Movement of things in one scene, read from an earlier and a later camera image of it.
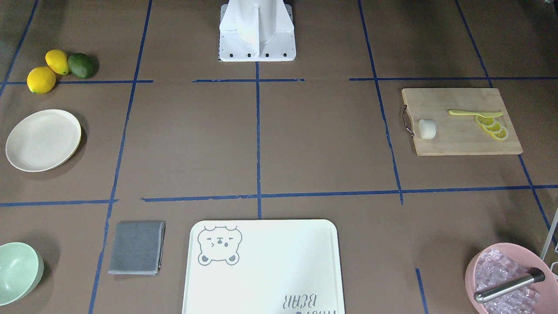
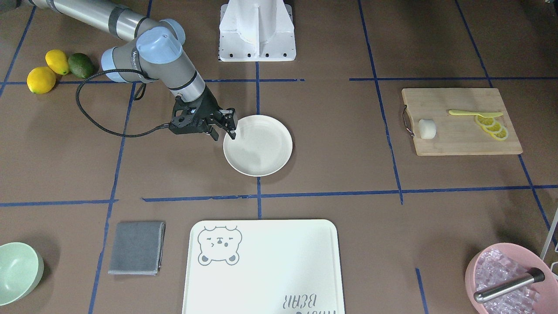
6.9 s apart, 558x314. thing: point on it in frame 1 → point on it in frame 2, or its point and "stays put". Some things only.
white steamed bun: (427, 128) stays put
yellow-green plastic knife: (483, 114) stays put
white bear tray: (263, 266) stays put
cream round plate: (42, 140) → (263, 145)
